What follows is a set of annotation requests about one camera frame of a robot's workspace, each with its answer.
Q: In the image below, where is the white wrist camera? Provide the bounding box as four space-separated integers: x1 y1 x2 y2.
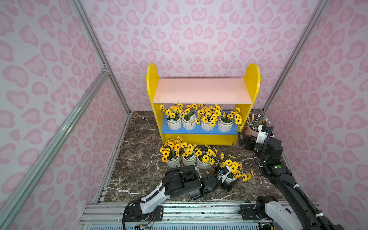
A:
218 166 232 183
255 125 270 144

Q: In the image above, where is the bundle of pencils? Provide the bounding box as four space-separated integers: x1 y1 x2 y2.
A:
246 113 271 131

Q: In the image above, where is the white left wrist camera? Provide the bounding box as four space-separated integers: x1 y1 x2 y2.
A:
218 166 232 183

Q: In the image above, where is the yellow shelf unit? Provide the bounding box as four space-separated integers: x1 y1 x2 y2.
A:
146 63 261 146

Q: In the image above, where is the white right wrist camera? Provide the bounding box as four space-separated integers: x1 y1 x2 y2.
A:
255 125 270 144

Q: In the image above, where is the shelf sunflower pot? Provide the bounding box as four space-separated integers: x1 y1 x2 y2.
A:
159 104 183 131
220 159 255 181
182 103 198 130
194 146 224 170
195 104 222 131
218 107 242 132
181 142 197 166
160 136 186 168

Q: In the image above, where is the pink pencil bucket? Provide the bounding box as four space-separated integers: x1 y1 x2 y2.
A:
245 126 259 138

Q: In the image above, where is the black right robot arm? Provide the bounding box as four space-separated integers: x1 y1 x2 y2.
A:
238 133 343 230

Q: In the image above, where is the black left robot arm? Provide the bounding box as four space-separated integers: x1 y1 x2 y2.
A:
122 165 238 230

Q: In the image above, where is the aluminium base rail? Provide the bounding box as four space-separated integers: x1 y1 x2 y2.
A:
77 201 331 230

